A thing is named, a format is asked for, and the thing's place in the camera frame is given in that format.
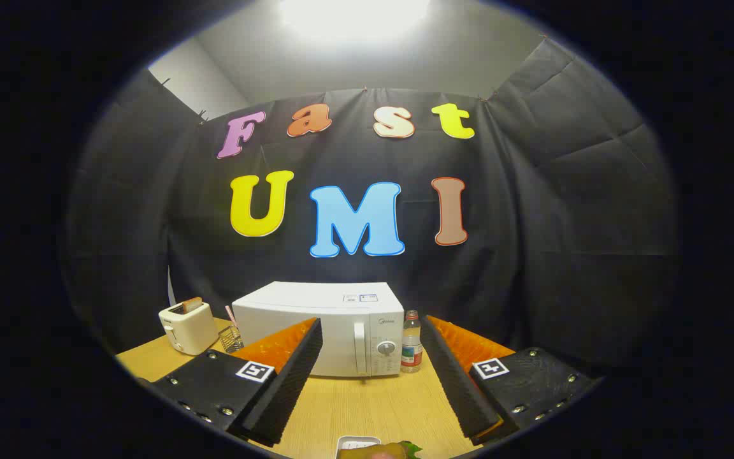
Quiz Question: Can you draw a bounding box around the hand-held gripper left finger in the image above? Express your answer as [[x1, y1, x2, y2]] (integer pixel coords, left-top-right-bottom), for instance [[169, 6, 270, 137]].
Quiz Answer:
[[150, 317, 324, 447]]

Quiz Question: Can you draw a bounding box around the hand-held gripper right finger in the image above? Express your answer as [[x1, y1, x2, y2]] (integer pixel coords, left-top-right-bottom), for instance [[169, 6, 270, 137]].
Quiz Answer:
[[419, 314, 597, 446]]

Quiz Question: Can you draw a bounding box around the white microwave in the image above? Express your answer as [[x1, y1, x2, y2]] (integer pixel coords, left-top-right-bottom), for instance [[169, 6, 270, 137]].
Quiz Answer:
[[232, 281, 405, 378]]

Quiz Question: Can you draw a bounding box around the lettuce sandwich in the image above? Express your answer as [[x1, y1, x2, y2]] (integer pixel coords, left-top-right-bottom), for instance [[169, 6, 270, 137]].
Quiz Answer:
[[342, 441, 422, 459]]

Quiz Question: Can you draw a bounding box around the clear plastic bottle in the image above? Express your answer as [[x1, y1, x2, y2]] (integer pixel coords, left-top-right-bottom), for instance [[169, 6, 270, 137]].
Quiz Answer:
[[401, 310, 423, 374]]

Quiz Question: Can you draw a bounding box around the white rectangular tray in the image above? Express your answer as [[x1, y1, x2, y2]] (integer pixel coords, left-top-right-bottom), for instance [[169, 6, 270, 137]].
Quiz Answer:
[[336, 435, 382, 455]]

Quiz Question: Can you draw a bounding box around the white toaster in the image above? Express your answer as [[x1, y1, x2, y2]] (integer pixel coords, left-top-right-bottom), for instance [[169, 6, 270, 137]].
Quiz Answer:
[[159, 300, 219, 356]]

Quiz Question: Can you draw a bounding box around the wire mesh basket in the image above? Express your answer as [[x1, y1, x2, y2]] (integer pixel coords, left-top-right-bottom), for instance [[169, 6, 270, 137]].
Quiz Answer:
[[219, 324, 245, 353]]

